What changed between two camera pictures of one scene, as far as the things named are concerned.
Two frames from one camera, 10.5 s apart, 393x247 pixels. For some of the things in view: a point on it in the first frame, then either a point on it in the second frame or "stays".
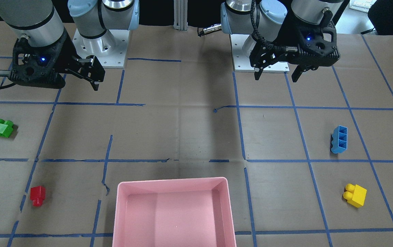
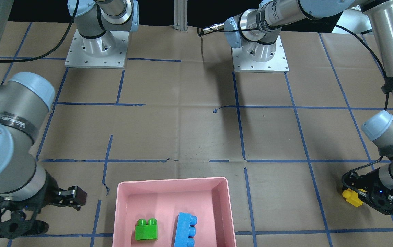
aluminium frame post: x=180 y=10 stays
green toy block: x=1 y=127 → x=144 y=231
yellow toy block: x=355 y=195 stays
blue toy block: x=339 y=137 → x=185 y=230
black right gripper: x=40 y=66 → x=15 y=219
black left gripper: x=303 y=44 → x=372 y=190
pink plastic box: x=194 y=212 stays
